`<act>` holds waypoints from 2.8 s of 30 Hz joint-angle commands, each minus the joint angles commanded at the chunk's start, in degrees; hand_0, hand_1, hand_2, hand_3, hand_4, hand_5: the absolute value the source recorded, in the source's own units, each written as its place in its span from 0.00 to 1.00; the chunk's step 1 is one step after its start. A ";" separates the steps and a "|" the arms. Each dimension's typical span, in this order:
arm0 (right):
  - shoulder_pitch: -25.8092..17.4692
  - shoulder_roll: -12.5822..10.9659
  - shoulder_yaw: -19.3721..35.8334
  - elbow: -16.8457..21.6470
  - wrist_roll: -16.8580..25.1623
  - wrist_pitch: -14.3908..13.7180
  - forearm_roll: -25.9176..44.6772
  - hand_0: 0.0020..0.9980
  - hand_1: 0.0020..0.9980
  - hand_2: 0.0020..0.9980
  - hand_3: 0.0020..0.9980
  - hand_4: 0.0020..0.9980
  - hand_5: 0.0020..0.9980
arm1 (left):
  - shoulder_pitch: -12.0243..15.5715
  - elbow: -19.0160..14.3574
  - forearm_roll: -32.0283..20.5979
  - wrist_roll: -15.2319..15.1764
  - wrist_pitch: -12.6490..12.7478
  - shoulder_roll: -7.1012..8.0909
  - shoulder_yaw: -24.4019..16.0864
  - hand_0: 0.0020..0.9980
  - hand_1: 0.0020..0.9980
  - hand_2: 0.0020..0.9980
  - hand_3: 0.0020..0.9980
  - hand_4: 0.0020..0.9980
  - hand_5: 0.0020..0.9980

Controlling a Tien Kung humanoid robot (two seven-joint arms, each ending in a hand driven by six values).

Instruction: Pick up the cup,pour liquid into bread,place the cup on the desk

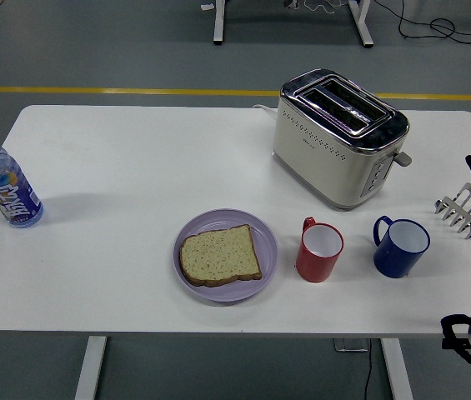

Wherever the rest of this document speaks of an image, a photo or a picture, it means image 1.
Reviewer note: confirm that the metal toast rack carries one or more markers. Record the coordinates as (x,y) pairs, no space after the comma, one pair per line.
(454,212)

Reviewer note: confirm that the purple plate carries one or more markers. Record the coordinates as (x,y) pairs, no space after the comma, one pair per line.
(266,250)

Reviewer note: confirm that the blue enamel cup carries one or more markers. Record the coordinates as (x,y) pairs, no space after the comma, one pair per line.
(395,260)

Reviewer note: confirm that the white paper scrap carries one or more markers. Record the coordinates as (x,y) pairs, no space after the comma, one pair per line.
(207,6)

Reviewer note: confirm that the red cup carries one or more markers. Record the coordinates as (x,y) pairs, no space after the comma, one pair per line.
(314,266)

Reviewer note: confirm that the bread slice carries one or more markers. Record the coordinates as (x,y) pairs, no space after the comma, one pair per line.
(218,256)

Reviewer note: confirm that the cream chrome toaster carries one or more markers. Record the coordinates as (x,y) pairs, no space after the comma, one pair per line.
(322,166)

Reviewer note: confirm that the blue-capped water bottle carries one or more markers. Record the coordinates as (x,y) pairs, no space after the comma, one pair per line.
(10,196)

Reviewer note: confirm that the white background table leg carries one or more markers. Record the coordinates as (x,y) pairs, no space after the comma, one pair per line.
(362,23)
(219,21)

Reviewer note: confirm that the grey box under table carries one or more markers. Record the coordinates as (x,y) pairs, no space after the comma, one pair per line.
(349,345)

